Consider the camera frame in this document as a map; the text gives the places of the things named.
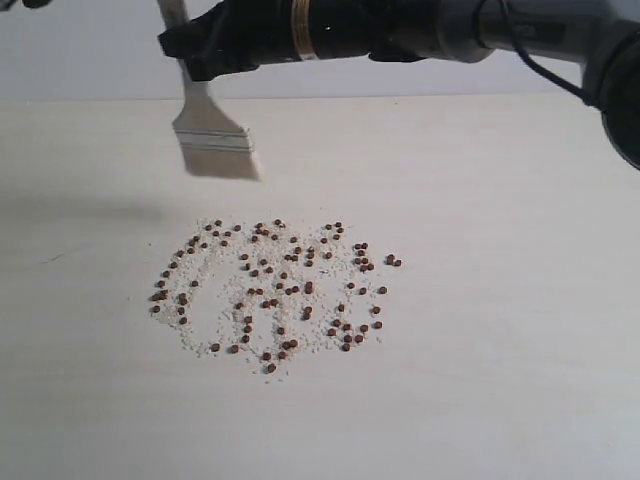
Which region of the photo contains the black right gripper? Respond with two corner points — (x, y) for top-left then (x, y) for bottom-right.
(157, 0), (374, 84)

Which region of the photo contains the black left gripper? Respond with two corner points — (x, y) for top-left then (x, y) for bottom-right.
(22, 0), (50, 7)

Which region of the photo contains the pile of brown pellets and grains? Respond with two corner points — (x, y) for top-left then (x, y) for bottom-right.
(147, 218), (403, 377)

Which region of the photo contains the white paint brush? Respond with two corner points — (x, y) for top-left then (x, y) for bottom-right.
(158, 1), (261, 181)

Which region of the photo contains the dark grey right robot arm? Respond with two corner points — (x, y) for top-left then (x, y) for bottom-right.
(159, 1), (639, 166)

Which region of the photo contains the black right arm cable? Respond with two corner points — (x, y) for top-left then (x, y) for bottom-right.
(499, 0), (609, 109)

